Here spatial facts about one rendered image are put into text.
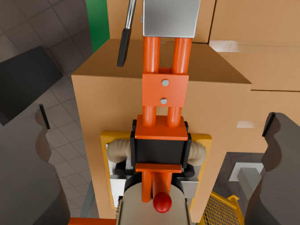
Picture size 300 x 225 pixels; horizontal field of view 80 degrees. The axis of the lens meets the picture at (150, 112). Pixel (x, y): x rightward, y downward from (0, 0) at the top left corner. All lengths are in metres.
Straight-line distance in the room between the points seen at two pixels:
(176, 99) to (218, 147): 0.31
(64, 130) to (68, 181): 0.77
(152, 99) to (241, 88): 0.25
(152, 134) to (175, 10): 0.17
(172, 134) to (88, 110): 0.25
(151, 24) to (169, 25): 0.02
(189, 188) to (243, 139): 0.63
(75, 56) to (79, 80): 1.05
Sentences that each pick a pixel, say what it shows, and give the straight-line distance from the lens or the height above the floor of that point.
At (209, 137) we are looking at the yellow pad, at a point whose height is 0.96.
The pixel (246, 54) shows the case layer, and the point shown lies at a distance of 0.88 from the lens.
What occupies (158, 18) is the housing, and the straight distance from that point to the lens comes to 0.23.
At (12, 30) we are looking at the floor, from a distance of 1.64.
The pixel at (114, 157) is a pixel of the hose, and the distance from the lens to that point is 0.44.
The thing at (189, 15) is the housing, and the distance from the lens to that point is 0.23.
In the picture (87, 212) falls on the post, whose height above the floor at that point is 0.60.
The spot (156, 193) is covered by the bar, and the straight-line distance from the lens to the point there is 0.24.
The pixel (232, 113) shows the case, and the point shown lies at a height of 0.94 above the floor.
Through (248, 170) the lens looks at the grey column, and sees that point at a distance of 2.21.
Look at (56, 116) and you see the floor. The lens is 1.81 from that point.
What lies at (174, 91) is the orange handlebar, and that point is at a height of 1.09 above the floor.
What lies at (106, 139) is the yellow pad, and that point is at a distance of 0.48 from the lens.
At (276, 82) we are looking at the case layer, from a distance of 1.00.
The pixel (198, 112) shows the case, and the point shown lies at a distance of 0.45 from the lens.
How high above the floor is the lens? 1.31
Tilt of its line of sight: 57 degrees down
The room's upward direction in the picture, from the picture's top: 178 degrees counter-clockwise
